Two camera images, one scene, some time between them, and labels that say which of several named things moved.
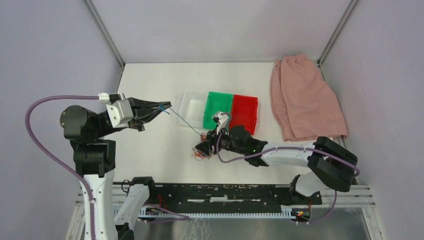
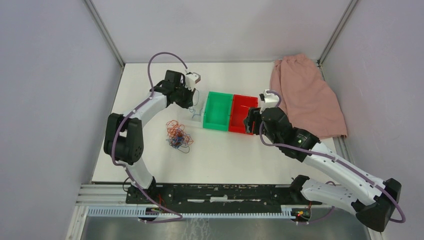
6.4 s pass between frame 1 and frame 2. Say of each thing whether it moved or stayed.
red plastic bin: stayed
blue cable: moved
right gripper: moved
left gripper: moved
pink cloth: stayed
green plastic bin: stayed
